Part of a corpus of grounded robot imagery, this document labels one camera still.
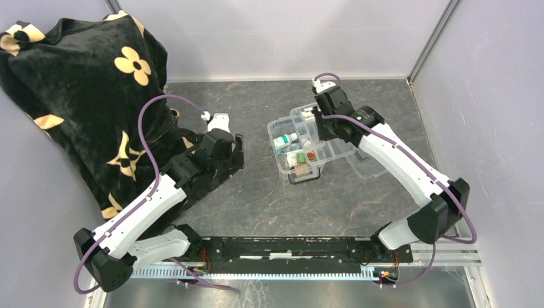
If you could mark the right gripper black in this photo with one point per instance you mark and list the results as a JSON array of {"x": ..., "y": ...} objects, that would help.
[{"x": 322, "y": 133}]

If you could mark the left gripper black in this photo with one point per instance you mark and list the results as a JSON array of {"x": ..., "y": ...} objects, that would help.
[{"x": 235, "y": 158}]

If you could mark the clear first aid box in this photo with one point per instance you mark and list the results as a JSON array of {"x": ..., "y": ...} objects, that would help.
[{"x": 291, "y": 173}]

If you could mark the green small medicine box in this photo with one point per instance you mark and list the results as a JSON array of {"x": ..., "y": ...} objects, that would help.
[{"x": 301, "y": 158}]

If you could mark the clear box lid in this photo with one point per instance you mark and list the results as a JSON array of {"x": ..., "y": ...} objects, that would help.
[{"x": 364, "y": 166}]

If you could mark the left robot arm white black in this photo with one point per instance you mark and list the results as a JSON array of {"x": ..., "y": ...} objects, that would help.
[{"x": 139, "y": 236}]

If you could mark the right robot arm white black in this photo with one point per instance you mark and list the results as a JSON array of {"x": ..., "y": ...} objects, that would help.
[{"x": 442, "y": 201}]

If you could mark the black blanket with cream flowers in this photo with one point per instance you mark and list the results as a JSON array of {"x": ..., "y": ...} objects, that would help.
[{"x": 97, "y": 89}]

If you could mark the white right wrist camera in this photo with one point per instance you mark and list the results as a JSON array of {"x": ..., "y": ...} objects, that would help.
[{"x": 319, "y": 86}]

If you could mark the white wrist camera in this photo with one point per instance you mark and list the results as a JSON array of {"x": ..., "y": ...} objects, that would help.
[
  {"x": 319, "y": 86},
  {"x": 219, "y": 121}
]

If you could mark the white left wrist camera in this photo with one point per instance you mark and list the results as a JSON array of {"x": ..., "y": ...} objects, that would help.
[{"x": 219, "y": 121}]

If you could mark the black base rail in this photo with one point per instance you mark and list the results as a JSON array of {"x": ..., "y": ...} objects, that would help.
[{"x": 293, "y": 255}]

